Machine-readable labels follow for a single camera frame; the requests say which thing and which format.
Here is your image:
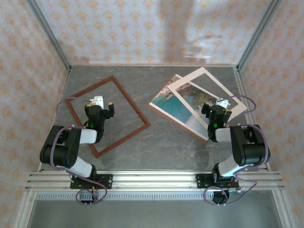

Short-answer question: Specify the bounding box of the brown wooden picture frame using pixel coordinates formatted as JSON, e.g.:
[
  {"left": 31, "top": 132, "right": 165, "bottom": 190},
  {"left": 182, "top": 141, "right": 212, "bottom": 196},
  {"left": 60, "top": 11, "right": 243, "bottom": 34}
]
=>
[{"left": 65, "top": 75, "right": 151, "bottom": 159}]

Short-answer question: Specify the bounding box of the white photo mat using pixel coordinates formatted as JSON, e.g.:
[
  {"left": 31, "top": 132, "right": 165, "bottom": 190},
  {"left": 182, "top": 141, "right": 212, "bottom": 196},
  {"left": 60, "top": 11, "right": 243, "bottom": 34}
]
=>
[{"left": 167, "top": 66, "right": 248, "bottom": 131}]

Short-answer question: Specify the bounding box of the brown fibreboard backing board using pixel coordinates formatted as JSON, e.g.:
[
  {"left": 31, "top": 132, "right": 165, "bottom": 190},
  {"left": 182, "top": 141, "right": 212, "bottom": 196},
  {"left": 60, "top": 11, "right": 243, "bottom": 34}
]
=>
[{"left": 146, "top": 75, "right": 209, "bottom": 143}]

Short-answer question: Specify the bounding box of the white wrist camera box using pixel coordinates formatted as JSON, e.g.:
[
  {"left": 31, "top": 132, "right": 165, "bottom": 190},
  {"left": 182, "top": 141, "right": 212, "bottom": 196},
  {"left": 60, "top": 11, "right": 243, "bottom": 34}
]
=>
[
  {"left": 89, "top": 95, "right": 105, "bottom": 109},
  {"left": 215, "top": 98, "right": 232, "bottom": 110}
]

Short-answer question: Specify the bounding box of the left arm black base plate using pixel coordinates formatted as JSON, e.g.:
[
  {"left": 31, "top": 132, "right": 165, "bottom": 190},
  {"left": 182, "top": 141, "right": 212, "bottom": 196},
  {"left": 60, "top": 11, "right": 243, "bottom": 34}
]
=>
[{"left": 70, "top": 174, "right": 114, "bottom": 190}]

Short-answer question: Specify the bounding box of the seaside landscape photo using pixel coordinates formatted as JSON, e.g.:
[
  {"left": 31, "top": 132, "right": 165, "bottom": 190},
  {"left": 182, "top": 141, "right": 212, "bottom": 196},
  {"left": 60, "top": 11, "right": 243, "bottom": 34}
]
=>
[{"left": 148, "top": 74, "right": 225, "bottom": 141}]

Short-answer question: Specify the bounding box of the aluminium table side rail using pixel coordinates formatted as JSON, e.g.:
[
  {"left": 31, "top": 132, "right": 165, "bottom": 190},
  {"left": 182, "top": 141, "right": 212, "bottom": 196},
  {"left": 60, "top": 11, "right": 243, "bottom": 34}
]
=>
[{"left": 234, "top": 67, "right": 271, "bottom": 171}]

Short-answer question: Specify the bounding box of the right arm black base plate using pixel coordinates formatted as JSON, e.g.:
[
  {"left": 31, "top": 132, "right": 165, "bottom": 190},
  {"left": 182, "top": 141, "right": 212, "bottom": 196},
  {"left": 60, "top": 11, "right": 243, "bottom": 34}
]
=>
[{"left": 196, "top": 174, "right": 241, "bottom": 190}]

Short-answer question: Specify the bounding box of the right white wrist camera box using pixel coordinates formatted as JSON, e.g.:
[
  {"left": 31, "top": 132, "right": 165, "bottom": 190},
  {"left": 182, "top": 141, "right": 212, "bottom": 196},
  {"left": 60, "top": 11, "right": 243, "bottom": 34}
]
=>
[{"left": 215, "top": 98, "right": 232, "bottom": 110}]

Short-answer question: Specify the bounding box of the aluminium corner post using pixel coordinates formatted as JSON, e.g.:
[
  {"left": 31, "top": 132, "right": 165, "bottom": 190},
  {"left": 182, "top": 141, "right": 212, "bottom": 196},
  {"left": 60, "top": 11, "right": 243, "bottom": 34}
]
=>
[
  {"left": 26, "top": 0, "right": 72, "bottom": 71},
  {"left": 237, "top": 0, "right": 284, "bottom": 71}
]

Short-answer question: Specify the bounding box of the aluminium mounting rail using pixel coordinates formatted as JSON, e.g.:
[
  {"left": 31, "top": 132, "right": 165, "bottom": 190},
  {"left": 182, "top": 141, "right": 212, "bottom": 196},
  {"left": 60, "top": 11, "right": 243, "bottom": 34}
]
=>
[{"left": 25, "top": 170, "right": 285, "bottom": 190}]

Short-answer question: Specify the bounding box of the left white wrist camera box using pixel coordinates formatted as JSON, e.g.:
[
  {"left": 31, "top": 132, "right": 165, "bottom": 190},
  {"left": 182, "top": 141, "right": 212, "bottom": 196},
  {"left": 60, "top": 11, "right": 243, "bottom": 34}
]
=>
[{"left": 89, "top": 95, "right": 105, "bottom": 109}]

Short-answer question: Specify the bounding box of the slotted grey cable duct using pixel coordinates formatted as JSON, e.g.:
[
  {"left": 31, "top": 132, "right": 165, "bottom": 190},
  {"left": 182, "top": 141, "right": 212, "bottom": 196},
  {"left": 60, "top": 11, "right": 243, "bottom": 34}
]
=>
[{"left": 35, "top": 192, "right": 274, "bottom": 200}]

